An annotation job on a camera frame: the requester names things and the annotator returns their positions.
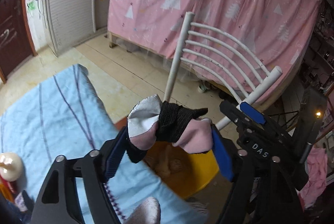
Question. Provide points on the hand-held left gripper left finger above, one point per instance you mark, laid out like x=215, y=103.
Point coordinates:
x=114, y=158

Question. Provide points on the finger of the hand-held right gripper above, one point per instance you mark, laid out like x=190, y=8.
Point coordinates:
x=252, y=112

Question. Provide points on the pink black white cloth piece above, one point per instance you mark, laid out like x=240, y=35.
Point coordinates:
x=169, y=122

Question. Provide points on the dark brown door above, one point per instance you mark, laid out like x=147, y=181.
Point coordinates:
x=15, y=31

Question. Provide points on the cluttered dark shelf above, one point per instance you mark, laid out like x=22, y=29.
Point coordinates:
x=323, y=52

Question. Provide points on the light blue striped tablecloth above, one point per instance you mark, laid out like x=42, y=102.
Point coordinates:
x=52, y=114

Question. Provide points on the yellow plastic bin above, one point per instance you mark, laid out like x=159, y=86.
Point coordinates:
x=203, y=174

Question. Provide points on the pink crumpled cloth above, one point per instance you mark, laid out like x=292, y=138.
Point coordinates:
x=317, y=174

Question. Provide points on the white slatted wardrobe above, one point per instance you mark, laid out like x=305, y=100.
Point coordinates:
x=67, y=5

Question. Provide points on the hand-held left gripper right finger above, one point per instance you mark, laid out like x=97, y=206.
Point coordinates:
x=221, y=153

